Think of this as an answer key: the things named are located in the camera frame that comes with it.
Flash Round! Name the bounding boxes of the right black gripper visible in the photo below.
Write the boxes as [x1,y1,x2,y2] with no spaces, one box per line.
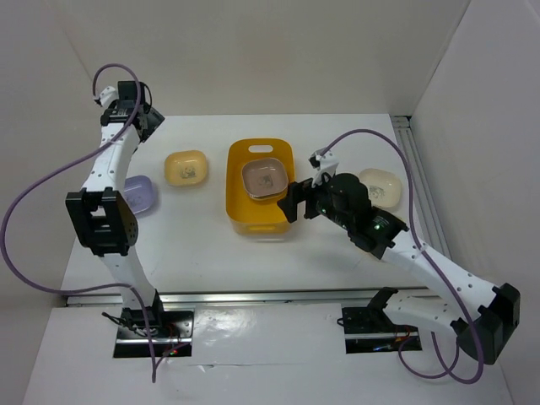
[277,168,353,230]

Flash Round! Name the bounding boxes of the pink panda plate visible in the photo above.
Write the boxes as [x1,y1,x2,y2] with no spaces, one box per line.
[241,158,289,200]

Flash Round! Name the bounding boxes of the yellow panda plate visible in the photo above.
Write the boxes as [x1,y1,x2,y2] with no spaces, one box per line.
[164,150,208,187]

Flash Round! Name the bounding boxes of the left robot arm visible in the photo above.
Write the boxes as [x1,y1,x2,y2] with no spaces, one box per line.
[65,81,167,337]

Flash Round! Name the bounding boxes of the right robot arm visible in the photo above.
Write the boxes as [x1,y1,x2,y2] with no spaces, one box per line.
[278,173,521,365]

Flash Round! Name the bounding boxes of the yellow plastic bin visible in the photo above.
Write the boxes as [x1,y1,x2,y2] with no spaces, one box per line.
[225,138,295,235]

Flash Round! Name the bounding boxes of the purple plate left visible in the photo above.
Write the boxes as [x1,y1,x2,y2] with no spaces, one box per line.
[123,175,158,217]

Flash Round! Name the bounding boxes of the cream plate far right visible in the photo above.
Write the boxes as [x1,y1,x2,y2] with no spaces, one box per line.
[358,168,402,210]

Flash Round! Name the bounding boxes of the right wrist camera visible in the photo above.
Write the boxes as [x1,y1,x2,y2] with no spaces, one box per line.
[309,149,338,184]

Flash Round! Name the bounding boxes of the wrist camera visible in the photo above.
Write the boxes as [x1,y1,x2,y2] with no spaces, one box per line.
[309,149,338,184]
[94,86,118,109]

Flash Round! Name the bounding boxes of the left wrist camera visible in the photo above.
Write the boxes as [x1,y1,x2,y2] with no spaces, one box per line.
[94,86,118,109]

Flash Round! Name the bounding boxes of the aluminium rail front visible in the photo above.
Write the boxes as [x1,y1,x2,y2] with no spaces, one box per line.
[62,287,440,305]

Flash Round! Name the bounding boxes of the aluminium rail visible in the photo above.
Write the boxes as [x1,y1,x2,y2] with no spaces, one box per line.
[62,287,440,305]
[391,116,449,255]

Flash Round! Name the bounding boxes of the aluminium rail right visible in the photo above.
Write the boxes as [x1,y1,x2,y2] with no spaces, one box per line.
[391,116,449,255]

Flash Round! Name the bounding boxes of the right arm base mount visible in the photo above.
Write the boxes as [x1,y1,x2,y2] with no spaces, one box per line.
[337,306,422,354]

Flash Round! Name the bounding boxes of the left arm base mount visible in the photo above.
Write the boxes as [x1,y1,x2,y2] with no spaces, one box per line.
[102,309,195,359]

